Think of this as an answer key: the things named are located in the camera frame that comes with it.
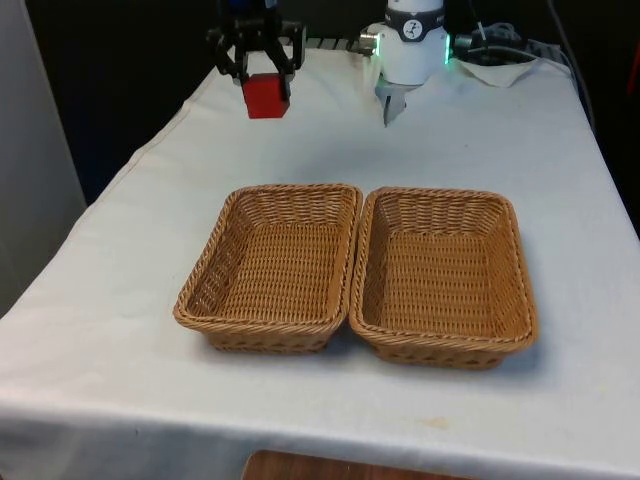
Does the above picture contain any red cube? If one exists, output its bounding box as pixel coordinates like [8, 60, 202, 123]
[241, 72, 292, 121]

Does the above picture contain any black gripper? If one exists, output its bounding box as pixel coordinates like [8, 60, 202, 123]
[206, 0, 307, 102]

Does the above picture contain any brown wicker basket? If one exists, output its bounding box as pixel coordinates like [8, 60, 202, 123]
[347, 185, 541, 372]
[172, 182, 364, 356]

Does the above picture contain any grey cable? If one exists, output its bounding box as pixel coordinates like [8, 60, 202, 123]
[544, 0, 597, 132]

